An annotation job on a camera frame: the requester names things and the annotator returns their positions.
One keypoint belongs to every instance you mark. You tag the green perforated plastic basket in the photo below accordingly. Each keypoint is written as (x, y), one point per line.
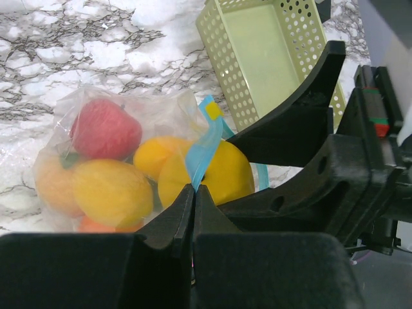
(261, 51)

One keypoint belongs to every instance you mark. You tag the red toy apple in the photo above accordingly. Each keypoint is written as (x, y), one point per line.
(103, 129)

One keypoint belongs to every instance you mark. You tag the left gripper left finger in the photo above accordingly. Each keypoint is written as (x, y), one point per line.
(150, 268)

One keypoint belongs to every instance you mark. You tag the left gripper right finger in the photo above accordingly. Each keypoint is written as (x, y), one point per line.
(235, 269)

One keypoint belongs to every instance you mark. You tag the yellow toy lemon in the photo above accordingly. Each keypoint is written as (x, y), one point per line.
(113, 193)
(228, 177)

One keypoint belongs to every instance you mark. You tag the orange yellow toy mango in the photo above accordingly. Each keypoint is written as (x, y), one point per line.
(151, 156)

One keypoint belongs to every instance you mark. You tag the clear zip top bag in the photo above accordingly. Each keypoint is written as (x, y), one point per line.
(177, 114)

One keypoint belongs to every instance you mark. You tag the orange toy orange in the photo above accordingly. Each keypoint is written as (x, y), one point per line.
(89, 226)

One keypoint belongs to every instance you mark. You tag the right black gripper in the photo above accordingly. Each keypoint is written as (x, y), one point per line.
(357, 187)

